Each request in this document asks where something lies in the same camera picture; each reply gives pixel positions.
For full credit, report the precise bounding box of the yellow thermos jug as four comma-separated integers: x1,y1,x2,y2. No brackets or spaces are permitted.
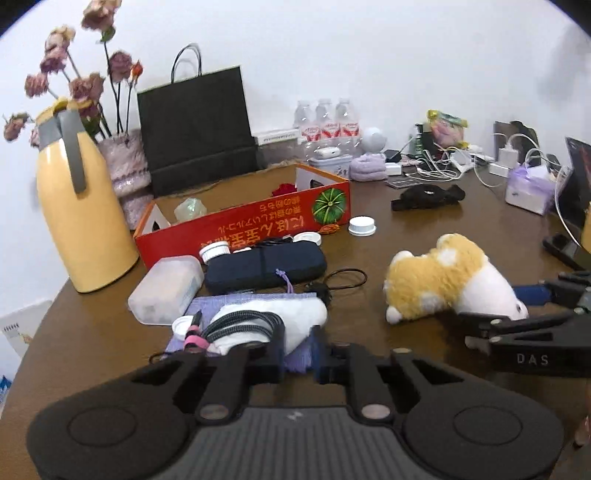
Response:
36,98,140,294

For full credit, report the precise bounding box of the dark framed picture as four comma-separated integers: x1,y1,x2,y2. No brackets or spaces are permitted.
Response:
556,136,591,227

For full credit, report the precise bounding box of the purple cloth pouch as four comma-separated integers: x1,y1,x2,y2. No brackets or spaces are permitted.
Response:
166,269,331,374

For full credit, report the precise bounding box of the black paper bag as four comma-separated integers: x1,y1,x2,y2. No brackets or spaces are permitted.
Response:
137,43,260,198

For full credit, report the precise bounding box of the purple tissue pack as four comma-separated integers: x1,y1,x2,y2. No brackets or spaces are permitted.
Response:
505,164,559,216

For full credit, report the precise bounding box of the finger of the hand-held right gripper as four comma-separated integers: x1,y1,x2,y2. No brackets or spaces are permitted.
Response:
455,311,583,344
512,271,591,308

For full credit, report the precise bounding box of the purple folded towel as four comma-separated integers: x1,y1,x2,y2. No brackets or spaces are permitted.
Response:
348,152,389,182

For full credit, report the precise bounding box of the translucent plastic box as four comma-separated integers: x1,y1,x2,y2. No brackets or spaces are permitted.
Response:
127,255,205,326

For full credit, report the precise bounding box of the paper calendar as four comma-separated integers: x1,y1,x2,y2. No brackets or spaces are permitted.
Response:
0,300,54,361

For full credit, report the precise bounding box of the pink knitted vase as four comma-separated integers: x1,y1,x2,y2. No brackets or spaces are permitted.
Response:
97,128,155,232

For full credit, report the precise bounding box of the yellow and white plush dog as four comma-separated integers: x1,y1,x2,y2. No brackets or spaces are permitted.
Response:
382,233,529,326

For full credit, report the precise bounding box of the white flat box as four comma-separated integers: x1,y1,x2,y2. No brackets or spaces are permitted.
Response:
252,128,302,147

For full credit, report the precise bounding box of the dried flower bouquet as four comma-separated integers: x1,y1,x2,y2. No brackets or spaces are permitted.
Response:
2,0,145,148

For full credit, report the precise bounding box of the clear water bottle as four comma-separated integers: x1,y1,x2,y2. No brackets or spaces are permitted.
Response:
293,100,319,144

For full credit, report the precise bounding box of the white cloth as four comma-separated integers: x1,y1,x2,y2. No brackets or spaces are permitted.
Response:
205,298,328,358

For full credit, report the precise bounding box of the yellow pink snack packet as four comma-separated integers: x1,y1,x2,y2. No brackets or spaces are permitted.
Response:
427,109,468,144

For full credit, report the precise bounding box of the pink and black pen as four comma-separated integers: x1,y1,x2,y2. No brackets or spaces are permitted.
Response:
184,310,208,354

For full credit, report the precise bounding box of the green crumpled plastic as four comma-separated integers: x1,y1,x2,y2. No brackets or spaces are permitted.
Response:
174,198,208,220

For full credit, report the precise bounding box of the white tissue box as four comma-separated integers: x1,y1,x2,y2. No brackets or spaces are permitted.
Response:
307,156,354,178

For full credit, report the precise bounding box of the pack of water bottles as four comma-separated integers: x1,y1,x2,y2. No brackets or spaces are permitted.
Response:
315,98,341,144
336,97,362,141

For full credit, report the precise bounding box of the red cardboard box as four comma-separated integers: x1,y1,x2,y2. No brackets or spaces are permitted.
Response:
133,162,352,271

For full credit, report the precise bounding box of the black braided cable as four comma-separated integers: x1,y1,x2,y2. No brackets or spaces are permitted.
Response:
198,310,284,344

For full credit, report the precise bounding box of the dark blue zip case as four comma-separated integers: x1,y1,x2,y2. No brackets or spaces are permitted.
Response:
204,241,328,295

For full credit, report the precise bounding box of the black cable loop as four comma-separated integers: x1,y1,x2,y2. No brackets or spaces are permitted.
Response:
307,268,369,305

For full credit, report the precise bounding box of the white cable tangle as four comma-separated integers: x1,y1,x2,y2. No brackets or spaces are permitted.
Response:
402,134,555,185

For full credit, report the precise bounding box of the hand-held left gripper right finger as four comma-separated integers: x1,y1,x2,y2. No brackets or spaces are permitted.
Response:
310,325,465,423

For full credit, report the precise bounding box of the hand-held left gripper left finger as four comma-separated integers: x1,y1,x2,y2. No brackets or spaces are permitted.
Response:
129,320,284,425

